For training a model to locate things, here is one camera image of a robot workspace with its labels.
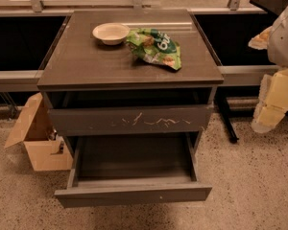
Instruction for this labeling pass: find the scratched upper drawer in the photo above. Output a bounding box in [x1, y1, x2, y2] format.
[49, 104, 213, 136]

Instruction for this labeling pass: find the white bowl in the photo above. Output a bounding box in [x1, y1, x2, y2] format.
[92, 23, 130, 46]

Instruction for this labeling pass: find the metal window railing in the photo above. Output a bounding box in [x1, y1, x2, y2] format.
[0, 0, 284, 92]

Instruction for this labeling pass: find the dark grey drawer cabinet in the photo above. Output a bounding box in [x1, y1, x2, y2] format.
[37, 10, 218, 150]

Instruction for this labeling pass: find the open cardboard box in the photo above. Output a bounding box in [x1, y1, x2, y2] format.
[5, 93, 73, 172]

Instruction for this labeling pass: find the grey drawer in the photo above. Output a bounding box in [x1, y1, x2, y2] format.
[55, 132, 212, 207]

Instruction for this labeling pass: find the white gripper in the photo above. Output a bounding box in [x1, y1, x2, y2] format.
[252, 69, 288, 133]

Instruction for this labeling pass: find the green chip bag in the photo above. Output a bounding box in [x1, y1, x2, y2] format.
[126, 28, 181, 71]

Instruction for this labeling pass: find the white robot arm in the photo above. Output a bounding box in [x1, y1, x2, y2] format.
[249, 6, 288, 133]

